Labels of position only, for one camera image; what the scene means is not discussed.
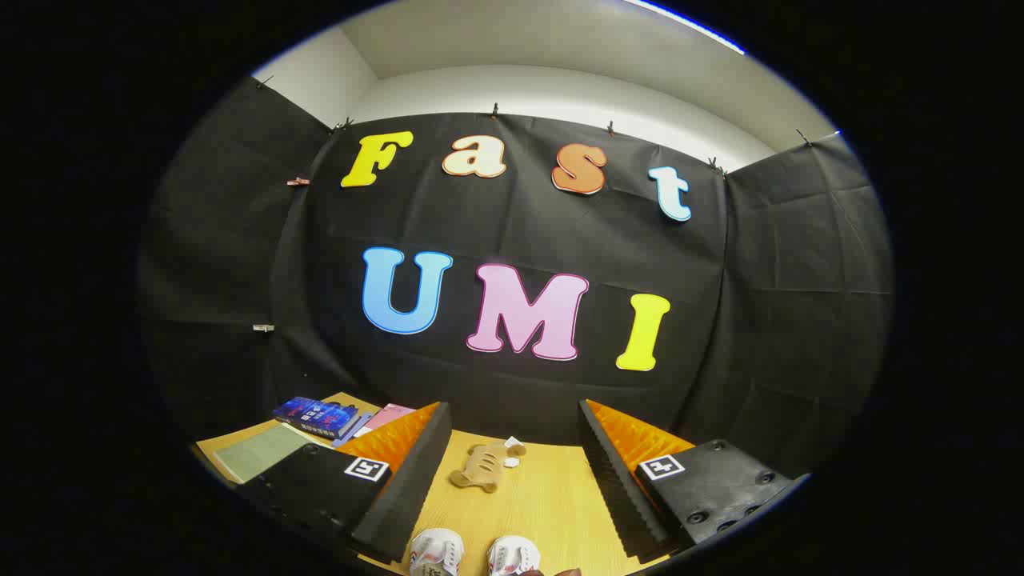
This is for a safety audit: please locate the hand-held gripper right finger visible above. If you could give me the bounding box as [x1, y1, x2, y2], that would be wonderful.
[578, 398, 810, 561]

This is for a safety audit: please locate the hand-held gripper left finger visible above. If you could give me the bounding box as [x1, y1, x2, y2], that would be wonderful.
[238, 402, 453, 566]

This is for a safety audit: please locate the white canvas shoe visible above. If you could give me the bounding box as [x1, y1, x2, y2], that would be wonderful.
[410, 528, 465, 576]
[487, 536, 542, 576]

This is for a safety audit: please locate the green fabric storage box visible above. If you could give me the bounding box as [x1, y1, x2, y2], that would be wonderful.
[213, 422, 322, 486]

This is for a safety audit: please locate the pink book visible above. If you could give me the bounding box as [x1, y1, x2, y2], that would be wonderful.
[356, 404, 417, 439]

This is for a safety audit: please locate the light blue book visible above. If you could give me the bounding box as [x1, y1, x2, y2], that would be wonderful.
[332, 412, 377, 447]

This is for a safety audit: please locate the brown plush toy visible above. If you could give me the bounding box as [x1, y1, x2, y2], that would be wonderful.
[450, 436, 529, 494]

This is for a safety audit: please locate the dark blue book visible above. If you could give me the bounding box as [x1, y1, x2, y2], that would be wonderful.
[273, 396, 361, 441]

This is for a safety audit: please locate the black backdrop cloth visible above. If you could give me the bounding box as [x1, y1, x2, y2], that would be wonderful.
[138, 76, 895, 481]

